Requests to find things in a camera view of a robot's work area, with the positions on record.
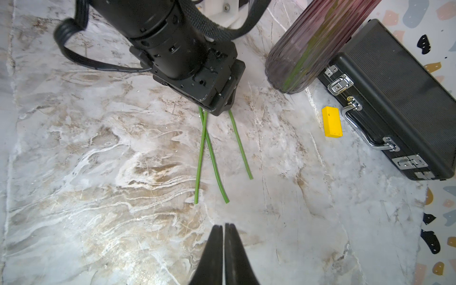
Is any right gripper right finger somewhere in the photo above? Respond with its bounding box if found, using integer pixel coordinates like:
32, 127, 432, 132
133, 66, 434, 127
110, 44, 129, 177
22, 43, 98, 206
224, 223, 260, 285

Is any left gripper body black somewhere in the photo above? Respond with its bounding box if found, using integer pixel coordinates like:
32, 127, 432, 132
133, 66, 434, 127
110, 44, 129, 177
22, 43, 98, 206
129, 41, 245, 116

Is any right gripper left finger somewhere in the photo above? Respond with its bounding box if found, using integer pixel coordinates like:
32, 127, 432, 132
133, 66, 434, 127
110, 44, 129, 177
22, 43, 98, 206
190, 225, 223, 285

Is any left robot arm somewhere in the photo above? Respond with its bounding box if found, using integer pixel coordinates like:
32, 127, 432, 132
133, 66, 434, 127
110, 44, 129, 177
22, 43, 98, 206
89, 1, 269, 116

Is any pink tulip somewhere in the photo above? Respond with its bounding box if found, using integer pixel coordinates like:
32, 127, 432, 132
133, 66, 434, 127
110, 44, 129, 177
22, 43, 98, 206
204, 111, 230, 204

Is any orange red tulip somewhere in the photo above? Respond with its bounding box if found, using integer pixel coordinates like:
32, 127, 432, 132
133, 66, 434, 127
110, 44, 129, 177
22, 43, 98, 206
229, 110, 254, 180

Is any purple ribbed glass vase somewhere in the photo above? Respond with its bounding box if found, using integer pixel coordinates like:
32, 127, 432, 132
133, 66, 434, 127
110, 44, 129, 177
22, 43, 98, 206
266, 0, 379, 94

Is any yellow block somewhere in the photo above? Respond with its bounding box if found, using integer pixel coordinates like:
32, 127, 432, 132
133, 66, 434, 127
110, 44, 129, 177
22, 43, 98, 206
322, 106, 343, 138

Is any black case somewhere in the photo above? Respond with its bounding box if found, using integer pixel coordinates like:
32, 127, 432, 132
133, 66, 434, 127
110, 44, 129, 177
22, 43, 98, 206
318, 19, 456, 181

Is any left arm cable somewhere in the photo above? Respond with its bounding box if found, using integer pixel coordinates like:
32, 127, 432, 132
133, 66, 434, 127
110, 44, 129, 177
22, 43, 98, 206
53, 0, 154, 74

